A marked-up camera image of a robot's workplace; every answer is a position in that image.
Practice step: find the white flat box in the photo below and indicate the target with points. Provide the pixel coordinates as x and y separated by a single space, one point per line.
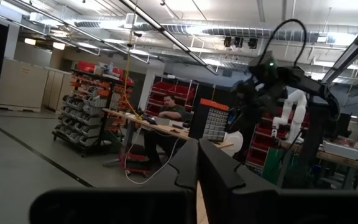
340 150

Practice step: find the green panel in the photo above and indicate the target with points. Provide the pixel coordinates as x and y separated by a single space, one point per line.
272 165

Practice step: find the long wooden workbench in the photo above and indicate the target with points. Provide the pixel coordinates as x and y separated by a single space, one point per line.
163 128

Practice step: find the person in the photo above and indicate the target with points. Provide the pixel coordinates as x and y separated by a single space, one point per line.
174 110

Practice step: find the narrow beige cabinet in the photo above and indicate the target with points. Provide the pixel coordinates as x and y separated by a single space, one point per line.
57 90

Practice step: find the low shelf with red bins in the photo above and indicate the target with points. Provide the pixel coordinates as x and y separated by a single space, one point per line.
259 146

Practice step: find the silver ventilation duct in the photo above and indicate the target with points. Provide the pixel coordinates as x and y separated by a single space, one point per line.
228 31

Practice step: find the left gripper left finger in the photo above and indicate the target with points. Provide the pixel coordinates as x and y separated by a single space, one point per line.
179 174

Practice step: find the three black ceiling boxes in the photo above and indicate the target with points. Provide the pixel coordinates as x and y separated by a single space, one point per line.
238 42

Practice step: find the long ceiling light bar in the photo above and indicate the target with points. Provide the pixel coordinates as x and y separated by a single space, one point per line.
172 37
353 46

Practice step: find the large beige cabinet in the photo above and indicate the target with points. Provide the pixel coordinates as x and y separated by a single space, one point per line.
20 84

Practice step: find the red floor cart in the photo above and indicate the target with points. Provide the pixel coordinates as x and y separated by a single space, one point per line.
135 157

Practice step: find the white shelf with red bins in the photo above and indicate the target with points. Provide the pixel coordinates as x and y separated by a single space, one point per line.
172 90

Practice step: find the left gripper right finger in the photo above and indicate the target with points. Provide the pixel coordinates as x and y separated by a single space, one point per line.
222 186

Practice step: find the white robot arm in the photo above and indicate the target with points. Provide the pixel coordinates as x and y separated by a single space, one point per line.
297 105

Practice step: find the wooden bench with grey legs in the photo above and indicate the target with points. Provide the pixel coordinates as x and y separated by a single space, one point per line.
337 157

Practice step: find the black rack with parts bins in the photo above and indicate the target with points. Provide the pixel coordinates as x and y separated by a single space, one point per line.
85 121

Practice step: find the black small drawer cabinet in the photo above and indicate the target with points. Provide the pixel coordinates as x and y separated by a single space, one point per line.
211 124

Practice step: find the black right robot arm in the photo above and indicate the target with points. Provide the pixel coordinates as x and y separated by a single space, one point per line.
309 85

